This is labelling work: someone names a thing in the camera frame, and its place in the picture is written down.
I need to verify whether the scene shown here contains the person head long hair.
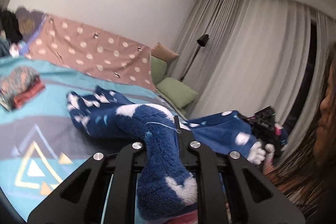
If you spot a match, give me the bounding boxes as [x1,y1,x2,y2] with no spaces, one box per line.
[266,44,335,223]

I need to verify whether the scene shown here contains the tan pillow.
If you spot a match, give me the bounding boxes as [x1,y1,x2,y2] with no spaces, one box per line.
[151,42,179,64]

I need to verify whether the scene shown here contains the white curtain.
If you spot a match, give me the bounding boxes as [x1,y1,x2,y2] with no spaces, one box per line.
[169,0,335,153]

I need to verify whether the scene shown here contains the green pillow near edge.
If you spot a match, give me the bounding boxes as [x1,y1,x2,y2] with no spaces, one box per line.
[156,77,198,109]

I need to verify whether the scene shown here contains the pink polka dot blanket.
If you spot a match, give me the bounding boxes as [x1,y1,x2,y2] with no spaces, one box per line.
[26,15,155,90]

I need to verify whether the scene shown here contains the blue fleece star garment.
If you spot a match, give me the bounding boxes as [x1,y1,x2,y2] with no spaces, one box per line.
[67,87,258,221]

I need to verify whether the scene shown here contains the dark clothes pile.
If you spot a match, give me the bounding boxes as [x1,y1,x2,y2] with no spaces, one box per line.
[1,10,23,44]

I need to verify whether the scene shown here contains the green pillow upright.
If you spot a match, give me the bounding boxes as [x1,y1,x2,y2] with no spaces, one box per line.
[151,56,167,85]

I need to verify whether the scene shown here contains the black floor lamp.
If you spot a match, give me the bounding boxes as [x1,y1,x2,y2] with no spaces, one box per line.
[179,34,209,81]

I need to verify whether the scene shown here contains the light blue grey bedsheet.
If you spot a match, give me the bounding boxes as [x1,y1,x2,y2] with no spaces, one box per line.
[1,57,167,219]

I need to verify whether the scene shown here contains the purple patterned pillow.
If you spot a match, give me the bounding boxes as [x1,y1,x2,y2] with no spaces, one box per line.
[15,7,47,44]

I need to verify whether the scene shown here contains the folded patterned red clothes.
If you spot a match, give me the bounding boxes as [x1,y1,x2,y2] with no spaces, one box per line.
[1,66,45,111]

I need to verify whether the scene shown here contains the white gloved right hand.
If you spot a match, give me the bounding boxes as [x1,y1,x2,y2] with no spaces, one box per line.
[247,141,275,165]

